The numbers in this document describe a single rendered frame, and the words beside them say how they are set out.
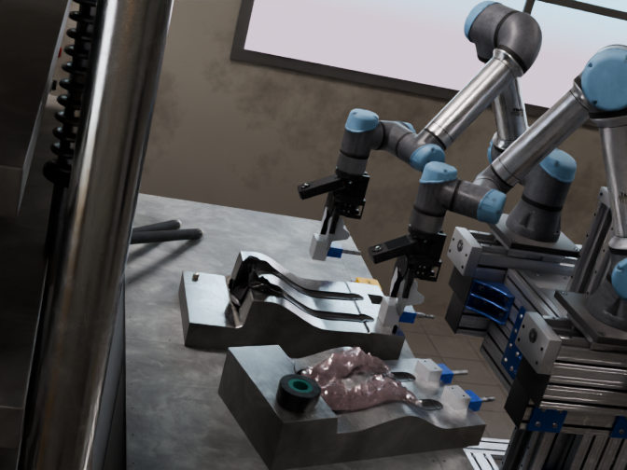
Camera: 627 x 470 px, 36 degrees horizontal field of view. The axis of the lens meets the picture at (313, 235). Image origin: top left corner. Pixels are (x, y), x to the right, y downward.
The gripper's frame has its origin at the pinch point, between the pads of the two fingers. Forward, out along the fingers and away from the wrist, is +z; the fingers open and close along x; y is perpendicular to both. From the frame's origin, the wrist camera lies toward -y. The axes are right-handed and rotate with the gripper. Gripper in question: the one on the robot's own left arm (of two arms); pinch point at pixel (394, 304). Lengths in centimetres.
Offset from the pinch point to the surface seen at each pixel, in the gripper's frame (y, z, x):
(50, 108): -82, -37, -8
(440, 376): 7.8, 7.3, -18.7
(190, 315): -47.4, 6.7, -3.7
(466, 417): 9.1, 8.5, -33.0
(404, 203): 72, 43, 201
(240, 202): -3, 53, 199
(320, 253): -12.8, 0.3, 26.5
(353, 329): -10.4, 4.7, -5.9
